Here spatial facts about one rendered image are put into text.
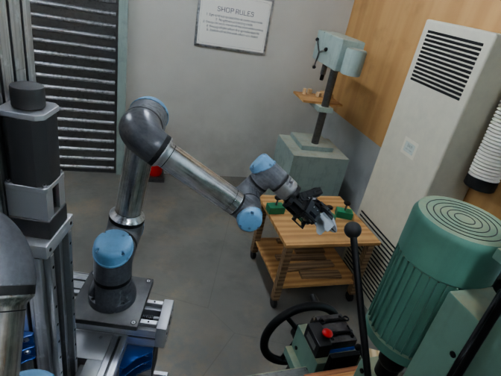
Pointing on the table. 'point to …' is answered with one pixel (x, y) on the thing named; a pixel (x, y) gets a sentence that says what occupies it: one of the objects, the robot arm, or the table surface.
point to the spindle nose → (387, 366)
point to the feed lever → (352, 230)
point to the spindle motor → (431, 271)
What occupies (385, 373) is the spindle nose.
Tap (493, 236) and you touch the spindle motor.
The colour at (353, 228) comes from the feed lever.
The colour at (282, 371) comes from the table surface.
